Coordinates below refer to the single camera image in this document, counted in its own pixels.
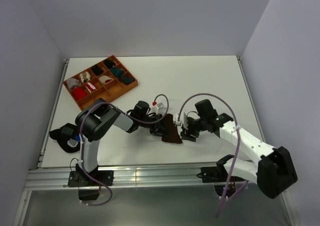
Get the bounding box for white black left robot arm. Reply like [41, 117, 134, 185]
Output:
[75, 98, 170, 185]

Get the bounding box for orange wooden divider tray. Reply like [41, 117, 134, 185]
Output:
[63, 55, 139, 110]

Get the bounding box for white red rolled sock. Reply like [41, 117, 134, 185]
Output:
[98, 75, 113, 85]

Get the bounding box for grey white rolled sock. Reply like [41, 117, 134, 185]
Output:
[65, 78, 81, 91]

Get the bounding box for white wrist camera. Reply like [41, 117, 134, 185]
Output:
[151, 101, 164, 114]
[173, 112, 188, 129]

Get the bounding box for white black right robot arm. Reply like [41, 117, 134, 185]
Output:
[173, 99, 298, 198]

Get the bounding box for aluminium frame rail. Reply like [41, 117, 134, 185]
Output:
[24, 163, 215, 191]

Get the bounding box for dark teal rolled sock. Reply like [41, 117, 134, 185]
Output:
[120, 75, 135, 85]

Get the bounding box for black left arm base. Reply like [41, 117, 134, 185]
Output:
[67, 170, 114, 202]

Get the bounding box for beige brown rolled sock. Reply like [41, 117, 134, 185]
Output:
[79, 71, 91, 83]

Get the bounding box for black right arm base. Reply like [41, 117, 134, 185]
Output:
[196, 166, 244, 197]

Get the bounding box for red white striped sock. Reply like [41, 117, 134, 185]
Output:
[85, 83, 97, 93]

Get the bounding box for teal green rolled sock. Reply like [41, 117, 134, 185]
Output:
[109, 67, 125, 78]

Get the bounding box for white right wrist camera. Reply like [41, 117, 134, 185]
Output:
[173, 112, 188, 129]

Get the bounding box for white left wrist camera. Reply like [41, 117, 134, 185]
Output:
[151, 101, 164, 114]

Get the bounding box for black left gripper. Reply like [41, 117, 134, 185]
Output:
[138, 115, 170, 139]

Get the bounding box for black patterned sock pile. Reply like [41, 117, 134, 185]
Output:
[49, 123, 80, 153]

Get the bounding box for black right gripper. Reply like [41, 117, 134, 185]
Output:
[180, 116, 207, 142]

